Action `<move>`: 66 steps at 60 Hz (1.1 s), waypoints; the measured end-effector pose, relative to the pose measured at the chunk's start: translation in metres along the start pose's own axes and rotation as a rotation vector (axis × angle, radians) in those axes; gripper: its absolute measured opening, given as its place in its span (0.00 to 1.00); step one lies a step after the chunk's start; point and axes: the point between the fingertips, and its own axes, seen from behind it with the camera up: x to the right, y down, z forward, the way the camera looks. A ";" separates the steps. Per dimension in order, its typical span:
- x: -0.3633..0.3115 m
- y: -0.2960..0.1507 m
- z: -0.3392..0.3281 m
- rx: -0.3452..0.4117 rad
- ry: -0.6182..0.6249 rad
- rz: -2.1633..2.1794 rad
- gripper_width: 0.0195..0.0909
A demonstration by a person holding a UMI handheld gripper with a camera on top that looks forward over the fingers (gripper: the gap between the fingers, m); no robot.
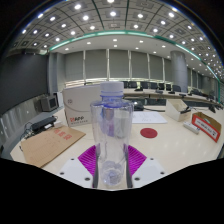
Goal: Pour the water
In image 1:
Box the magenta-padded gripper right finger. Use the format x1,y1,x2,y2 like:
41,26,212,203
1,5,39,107
124,144,167,190

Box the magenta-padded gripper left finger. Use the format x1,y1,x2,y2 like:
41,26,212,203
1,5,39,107
57,144,100,190

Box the clear plastic water bottle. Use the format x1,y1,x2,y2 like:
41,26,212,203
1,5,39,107
89,81,135,188

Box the flat round red coaster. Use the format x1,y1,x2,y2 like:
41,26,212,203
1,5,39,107
139,127,159,139

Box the black desk telephone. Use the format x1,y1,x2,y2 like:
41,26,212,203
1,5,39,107
133,100,145,112

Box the white copy paper box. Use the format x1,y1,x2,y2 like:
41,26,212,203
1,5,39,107
62,83,102,128

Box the black power strip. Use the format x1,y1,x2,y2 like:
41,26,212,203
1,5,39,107
30,115,58,133

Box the beige open organizer box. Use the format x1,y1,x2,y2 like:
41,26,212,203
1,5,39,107
165,98,192,123

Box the white remote control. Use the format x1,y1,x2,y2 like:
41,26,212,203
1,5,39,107
182,120,200,135

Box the long curved conference desk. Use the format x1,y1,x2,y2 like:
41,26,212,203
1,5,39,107
123,87,223,109

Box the grey box monitor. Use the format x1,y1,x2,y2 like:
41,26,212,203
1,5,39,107
39,94,60,113

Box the black marker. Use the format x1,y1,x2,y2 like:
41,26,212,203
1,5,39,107
179,106,192,114

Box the row of black office chairs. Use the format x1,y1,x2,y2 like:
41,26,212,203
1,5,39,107
121,80,201,96

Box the red-edged open cardboard box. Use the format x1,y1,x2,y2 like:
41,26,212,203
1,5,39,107
191,111,223,144

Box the round ceiling lights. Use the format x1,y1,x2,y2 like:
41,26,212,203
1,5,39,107
11,0,224,73

